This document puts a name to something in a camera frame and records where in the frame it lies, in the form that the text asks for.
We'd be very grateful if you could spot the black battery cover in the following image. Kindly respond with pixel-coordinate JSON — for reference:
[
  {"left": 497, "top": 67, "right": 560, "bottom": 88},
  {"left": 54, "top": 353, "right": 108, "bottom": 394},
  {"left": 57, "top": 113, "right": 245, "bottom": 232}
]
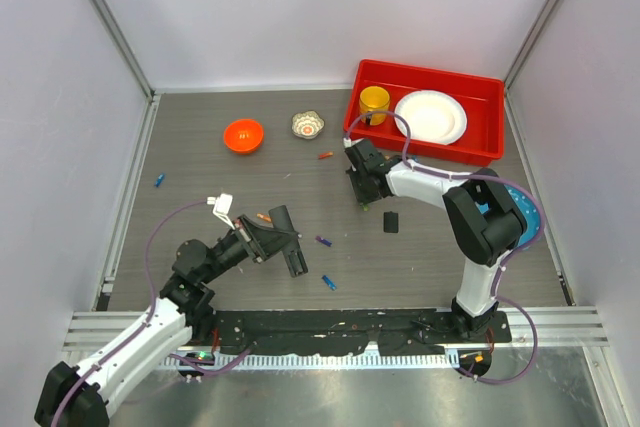
[{"left": 383, "top": 211, "right": 399, "bottom": 234}]

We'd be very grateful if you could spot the blue battery near front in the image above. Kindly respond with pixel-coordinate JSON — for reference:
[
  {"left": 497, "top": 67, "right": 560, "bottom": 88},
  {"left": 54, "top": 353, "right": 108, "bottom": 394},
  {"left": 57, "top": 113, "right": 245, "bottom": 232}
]
[{"left": 322, "top": 275, "right": 337, "bottom": 291}]

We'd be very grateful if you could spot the blue battery far left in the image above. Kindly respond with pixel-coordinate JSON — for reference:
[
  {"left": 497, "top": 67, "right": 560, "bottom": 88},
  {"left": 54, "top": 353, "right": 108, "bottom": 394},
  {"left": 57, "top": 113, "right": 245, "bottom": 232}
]
[{"left": 154, "top": 173, "right": 165, "bottom": 188}]

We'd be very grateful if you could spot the black remote control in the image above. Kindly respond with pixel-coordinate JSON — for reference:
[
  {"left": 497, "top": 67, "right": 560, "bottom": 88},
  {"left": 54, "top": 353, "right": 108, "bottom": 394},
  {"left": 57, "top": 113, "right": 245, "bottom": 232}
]
[{"left": 269, "top": 205, "right": 308, "bottom": 278}]

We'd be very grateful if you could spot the blue polka dot plate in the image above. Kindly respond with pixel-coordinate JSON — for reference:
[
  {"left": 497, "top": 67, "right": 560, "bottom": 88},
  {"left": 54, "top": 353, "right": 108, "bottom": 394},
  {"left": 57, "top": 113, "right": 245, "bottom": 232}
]
[{"left": 506, "top": 185, "right": 544, "bottom": 249}]

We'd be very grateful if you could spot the yellow mug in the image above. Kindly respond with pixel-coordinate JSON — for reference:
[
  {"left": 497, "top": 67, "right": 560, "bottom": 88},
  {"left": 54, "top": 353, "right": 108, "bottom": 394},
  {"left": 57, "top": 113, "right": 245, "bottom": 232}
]
[{"left": 359, "top": 85, "right": 391, "bottom": 126}]

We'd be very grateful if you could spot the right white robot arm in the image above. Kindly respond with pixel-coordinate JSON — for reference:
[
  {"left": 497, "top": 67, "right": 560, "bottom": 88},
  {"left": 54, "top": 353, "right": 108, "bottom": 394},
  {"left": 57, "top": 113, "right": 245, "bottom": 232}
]
[{"left": 343, "top": 139, "right": 527, "bottom": 342}]

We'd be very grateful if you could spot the orange bowl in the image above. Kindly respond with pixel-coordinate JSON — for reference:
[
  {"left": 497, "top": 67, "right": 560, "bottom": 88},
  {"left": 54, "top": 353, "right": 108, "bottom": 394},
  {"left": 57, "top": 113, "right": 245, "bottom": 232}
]
[{"left": 223, "top": 119, "right": 264, "bottom": 155}]

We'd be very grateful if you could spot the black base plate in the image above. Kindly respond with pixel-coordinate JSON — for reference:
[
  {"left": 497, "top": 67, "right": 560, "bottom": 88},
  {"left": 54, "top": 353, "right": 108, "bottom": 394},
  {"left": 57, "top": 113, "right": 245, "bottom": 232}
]
[{"left": 190, "top": 308, "right": 512, "bottom": 357}]

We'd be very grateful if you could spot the small patterned bowl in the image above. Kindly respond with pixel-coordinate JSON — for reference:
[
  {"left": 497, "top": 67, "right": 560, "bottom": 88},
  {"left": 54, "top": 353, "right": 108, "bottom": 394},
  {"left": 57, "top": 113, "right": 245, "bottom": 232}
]
[{"left": 291, "top": 110, "right": 325, "bottom": 140}]

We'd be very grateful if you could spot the white paper plate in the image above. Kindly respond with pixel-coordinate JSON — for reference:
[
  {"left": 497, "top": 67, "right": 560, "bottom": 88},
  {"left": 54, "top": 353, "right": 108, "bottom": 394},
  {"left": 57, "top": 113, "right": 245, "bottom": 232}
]
[{"left": 394, "top": 90, "right": 467, "bottom": 145}]

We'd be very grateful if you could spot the red plastic bin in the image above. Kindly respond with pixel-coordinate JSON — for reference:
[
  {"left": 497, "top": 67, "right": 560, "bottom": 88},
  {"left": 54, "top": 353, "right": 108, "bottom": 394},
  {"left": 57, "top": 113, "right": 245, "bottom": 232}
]
[{"left": 343, "top": 59, "right": 505, "bottom": 167}]

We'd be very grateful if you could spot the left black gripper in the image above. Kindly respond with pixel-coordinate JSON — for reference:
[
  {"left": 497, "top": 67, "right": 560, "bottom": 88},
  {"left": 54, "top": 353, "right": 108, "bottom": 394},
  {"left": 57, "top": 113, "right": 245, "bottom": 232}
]
[{"left": 200, "top": 214, "right": 297, "bottom": 284}]

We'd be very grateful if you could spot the purple battery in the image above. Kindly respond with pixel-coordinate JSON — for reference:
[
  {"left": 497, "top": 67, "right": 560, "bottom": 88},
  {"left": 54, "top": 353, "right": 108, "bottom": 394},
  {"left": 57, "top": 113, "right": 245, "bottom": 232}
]
[{"left": 315, "top": 235, "right": 333, "bottom": 247}]

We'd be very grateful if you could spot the blue battery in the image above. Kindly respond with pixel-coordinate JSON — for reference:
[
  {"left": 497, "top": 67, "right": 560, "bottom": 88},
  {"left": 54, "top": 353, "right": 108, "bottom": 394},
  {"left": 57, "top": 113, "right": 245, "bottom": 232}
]
[
  {"left": 322, "top": 275, "right": 337, "bottom": 291},
  {"left": 154, "top": 173, "right": 165, "bottom": 188}
]

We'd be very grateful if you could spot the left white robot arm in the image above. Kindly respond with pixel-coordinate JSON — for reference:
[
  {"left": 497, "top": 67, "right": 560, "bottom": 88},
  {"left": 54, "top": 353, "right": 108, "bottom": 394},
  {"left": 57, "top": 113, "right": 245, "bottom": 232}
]
[{"left": 34, "top": 205, "right": 308, "bottom": 426}]

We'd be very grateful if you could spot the white slotted cable duct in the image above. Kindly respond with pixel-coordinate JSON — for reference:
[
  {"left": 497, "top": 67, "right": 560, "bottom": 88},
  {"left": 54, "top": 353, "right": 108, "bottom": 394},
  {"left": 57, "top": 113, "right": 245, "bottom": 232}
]
[{"left": 154, "top": 351, "right": 460, "bottom": 371}]

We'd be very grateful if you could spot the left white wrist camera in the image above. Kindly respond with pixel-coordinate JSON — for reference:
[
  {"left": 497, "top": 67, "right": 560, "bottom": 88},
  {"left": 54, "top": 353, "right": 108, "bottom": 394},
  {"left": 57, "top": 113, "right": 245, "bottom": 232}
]
[{"left": 206, "top": 193, "right": 235, "bottom": 230}]

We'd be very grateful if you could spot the orange battery near remote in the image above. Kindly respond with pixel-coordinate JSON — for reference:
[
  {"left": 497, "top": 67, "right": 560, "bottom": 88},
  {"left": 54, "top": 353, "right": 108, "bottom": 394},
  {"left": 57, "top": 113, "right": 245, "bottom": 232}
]
[{"left": 318, "top": 151, "right": 334, "bottom": 160}]

